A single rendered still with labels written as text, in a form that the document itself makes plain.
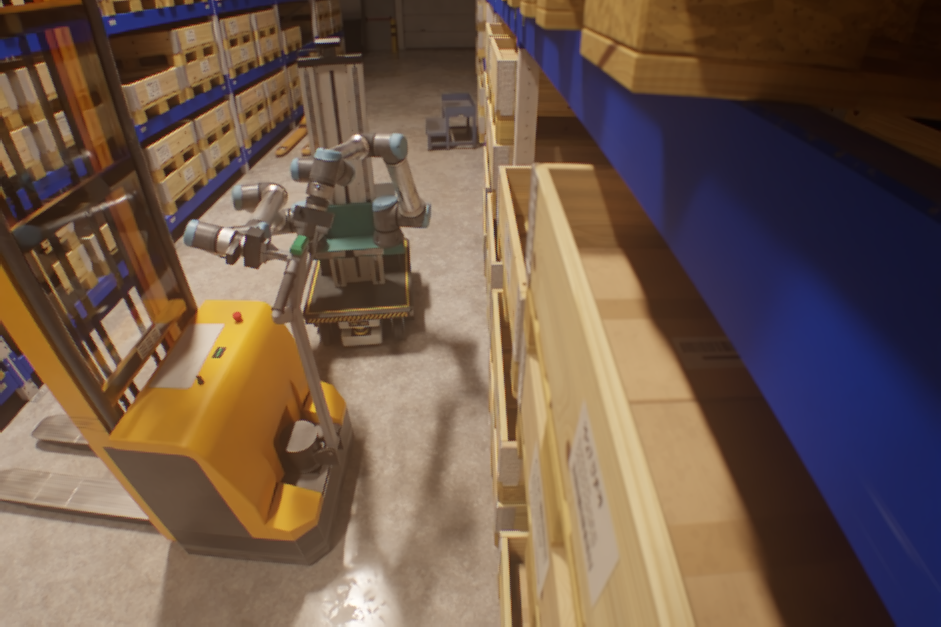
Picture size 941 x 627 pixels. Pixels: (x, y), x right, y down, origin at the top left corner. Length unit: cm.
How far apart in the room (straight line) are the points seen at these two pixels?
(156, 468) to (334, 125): 192
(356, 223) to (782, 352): 279
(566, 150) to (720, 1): 173
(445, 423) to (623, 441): 240
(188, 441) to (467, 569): 128
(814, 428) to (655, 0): 23
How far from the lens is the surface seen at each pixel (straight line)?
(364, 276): 325
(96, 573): 284
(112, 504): 289
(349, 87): 273
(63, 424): 347
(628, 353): 63
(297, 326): 172
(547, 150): 199
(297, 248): 151
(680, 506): 50
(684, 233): 38
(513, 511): 177
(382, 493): 251
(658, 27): 29
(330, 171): 163
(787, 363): 28
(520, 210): 181
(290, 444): 222
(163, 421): 189
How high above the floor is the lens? 214
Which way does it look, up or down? 34 degrees down
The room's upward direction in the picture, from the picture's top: straight up
